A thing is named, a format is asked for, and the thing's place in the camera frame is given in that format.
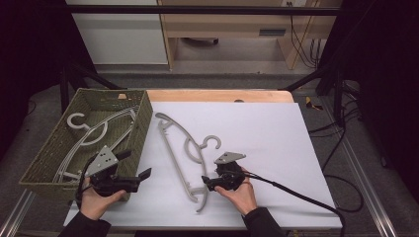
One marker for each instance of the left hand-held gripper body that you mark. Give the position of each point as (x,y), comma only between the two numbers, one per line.
(103,161)

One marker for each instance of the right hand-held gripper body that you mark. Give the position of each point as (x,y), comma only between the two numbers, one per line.
(229,157)

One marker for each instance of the grey plastic clothes hanger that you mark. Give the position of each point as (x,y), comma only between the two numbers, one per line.
(171,125)
(71,118)
(104,133)

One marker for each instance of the green woven basket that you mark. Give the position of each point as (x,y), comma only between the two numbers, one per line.
(39,158)

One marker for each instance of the person's right hand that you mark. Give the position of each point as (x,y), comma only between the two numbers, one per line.
(242,197)

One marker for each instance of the person's left hand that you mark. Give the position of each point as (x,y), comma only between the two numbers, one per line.
(95,204)

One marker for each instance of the white table sheet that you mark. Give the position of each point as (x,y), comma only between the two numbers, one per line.
(273,131)

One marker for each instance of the tan basket tag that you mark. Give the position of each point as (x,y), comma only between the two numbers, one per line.
(122,96)

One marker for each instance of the black metal stand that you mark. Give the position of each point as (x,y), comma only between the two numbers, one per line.
(65,89)
(336,92)

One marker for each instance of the yellow and black floor item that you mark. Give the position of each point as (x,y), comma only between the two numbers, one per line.
(309,103)

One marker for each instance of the white cabinet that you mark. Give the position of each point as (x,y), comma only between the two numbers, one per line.
(118,39)

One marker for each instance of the black chair base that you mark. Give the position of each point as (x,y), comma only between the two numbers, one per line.
(201,40)

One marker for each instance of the light wooden desk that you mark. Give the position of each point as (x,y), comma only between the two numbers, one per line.
(230,24)

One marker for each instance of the aluminium rail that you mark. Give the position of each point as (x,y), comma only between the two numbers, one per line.
(369,194)
(15,215)

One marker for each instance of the black horizontal frame bar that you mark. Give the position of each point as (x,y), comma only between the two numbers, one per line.
(197,10)

